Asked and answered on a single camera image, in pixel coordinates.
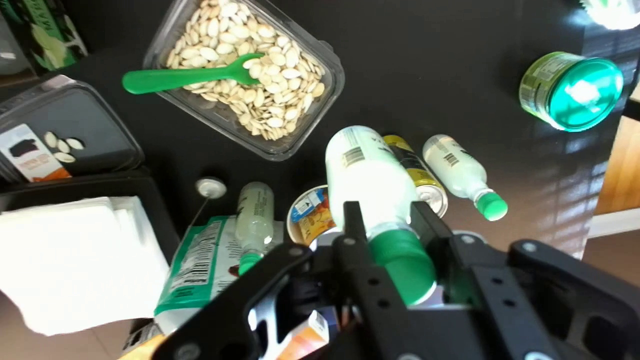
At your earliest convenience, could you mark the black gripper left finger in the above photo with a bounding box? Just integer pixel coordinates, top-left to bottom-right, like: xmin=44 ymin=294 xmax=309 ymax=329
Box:
xmin=153 ymin=201 xmax=429 ymax=360

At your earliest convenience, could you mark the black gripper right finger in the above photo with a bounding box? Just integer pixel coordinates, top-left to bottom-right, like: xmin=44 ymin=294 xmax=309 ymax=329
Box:
xmin=409 ymin=201 xmax=640 ymax=360

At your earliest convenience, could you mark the large white bottle green cap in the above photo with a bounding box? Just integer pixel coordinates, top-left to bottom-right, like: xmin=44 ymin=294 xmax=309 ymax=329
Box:
xmin=325 ymin=124 xmax=441 ymax=310

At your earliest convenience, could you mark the orange and white small box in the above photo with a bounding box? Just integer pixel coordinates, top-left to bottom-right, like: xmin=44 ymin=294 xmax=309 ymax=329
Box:
xmin=277 ymin=308 xmax=333 ymax=360

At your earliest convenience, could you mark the small white bottle green cap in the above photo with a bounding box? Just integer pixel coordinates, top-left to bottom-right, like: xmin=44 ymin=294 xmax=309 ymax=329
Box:
xmin=420 ymin=132 xmax=511 ymax=224

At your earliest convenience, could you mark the small clear bottle green cap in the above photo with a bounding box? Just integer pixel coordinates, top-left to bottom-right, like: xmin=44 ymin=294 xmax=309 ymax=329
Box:
xmin=232 ymin=180 xmax=278 ymax=277

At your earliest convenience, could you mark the round cup blue yellow lid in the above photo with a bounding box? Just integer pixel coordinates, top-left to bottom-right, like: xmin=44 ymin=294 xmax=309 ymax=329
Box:
xmin=284 ymin=184 xmax=341 ymax=250

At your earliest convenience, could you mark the yellow tin can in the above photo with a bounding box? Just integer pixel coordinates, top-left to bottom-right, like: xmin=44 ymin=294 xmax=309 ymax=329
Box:
xmin=382 ymin=134 xmax=451 ymax=221

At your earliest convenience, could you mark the green and white snack bag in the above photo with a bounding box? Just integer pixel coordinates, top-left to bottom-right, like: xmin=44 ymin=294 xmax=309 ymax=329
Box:
xmin=155 ymin=214 xmax=287 ymax=337

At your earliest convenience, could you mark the small white round lid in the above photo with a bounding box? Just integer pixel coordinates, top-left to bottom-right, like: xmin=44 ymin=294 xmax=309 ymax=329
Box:
xmin=195 ymin=177 xmax=231 ymax=203

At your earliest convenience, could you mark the clear plastic seed container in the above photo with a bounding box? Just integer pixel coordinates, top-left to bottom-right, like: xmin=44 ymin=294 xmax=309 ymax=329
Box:
xmin=142 ymin=0 xmax=349 ymax=165

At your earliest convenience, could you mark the green translucent jar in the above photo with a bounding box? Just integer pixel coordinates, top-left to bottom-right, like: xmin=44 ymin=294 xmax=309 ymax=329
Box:
xmin=519 ymin=51 xmax=628 ymax=134

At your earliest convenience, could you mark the black napkin tray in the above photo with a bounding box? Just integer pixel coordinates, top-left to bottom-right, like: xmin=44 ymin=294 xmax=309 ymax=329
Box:
xmin=0 ymin=168 xmax=185 ymax=269

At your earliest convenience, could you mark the green plastic spoon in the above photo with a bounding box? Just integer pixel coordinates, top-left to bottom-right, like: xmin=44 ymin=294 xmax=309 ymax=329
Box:
xmin=121 ymin=52 xmax=267 ymax=97

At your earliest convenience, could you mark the stack of white napkins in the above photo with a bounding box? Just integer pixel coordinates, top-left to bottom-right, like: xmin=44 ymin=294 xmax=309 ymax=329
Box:
xmin=0 ymin=195 xmax=172 ymax=339

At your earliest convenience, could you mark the white round container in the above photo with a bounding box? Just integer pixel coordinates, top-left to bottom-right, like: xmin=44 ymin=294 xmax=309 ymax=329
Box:
xmin=578 ymin=0 xmax=640 ymax=33

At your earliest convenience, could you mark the black plastic tray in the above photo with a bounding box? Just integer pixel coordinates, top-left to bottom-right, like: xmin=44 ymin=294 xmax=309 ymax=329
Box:
xmin=0 ymin=77 xmax=147 ymax=196

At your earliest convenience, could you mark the orange and white label card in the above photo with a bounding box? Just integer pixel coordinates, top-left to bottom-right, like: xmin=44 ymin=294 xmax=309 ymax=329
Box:
xmin=0 ymin=123 xmax=72 ymax=186

